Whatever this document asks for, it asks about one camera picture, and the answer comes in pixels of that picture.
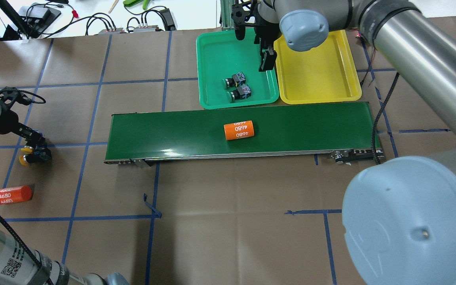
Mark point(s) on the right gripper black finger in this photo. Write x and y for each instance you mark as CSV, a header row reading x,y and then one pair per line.
x,y
240,32
268,57

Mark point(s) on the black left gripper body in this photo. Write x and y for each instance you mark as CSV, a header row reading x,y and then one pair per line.
x,y
3,120

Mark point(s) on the yellow push button front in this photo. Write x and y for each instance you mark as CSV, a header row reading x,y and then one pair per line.
x,y
39,155

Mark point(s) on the yellow push button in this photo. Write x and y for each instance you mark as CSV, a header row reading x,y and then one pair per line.
x,y
39,155
27,150

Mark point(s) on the black power adapter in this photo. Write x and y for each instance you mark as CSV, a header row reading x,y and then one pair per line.
x,y
168,19

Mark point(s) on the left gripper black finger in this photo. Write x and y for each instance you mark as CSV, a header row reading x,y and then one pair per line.
x,y
34,139

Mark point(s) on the yellow plastic tray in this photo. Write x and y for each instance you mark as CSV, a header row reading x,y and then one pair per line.
x,y
324,74

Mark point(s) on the aluminium frame post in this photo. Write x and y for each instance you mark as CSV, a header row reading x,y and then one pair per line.
x,y
226,21

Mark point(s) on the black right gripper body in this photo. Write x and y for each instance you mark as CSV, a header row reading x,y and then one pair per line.
x,y
266,59

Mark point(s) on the green plastic tray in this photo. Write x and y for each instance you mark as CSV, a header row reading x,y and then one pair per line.
x,y
219,56

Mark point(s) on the green handled reach grabber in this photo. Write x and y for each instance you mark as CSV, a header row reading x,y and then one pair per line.
x,y
131,3

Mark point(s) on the orange cylinder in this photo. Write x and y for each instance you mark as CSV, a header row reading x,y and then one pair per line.
x,y
239,130
15,194

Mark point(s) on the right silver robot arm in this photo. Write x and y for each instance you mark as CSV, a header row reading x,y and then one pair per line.
x,y
276,232

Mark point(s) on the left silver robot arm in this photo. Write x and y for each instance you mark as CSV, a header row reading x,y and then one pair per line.
x,y
19,263

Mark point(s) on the green conveyor belt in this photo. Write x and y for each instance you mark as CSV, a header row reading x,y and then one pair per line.
x,y
342,130

